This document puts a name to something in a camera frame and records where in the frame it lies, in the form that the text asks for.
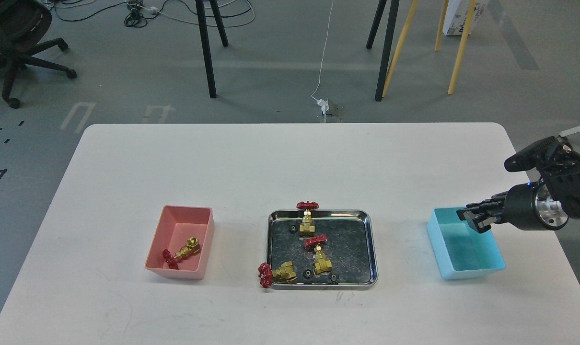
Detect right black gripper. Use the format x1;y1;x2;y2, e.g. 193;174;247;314
456;185;542;234

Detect brass valve large red handle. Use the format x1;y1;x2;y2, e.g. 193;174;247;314
162;237;201;269

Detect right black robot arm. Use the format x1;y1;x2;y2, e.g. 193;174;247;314
456;136;580;233

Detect blue plastic box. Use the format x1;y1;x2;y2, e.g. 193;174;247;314
427;207;506;280

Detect black gear bottom right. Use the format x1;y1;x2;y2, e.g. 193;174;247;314
328;273;338;285

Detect white cardboard box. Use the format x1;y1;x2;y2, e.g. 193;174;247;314
442;0;489;36

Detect brass valve bottom left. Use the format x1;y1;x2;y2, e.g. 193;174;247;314
258;261;297;288

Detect pink plastic box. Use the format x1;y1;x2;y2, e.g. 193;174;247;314
145;206;215;280

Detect metal tray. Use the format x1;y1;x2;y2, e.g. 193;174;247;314
266;210;378;290

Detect black stand legs right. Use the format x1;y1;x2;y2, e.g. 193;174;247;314
366;0;400;101

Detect black stand legs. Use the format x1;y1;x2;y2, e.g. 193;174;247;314
366;0;400;101
195;0;229;99

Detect white power plug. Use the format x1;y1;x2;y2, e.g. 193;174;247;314
316;99;330;116

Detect yellow wooden legs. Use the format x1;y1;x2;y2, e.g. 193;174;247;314
382;0;478;98

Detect black stand legs left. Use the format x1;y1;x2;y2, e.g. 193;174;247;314
195;0;229;99

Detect black office chair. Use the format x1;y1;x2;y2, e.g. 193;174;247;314
0;0;77;109

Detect brass valve centre red handle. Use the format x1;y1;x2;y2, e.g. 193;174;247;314
304;234;332;276

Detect brass valve top red handle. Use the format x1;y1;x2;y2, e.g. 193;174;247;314
296;201;319;237

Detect white cable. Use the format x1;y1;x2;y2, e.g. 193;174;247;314
312;0;335;100

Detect black floor cables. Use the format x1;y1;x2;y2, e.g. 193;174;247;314
43;0;256;28

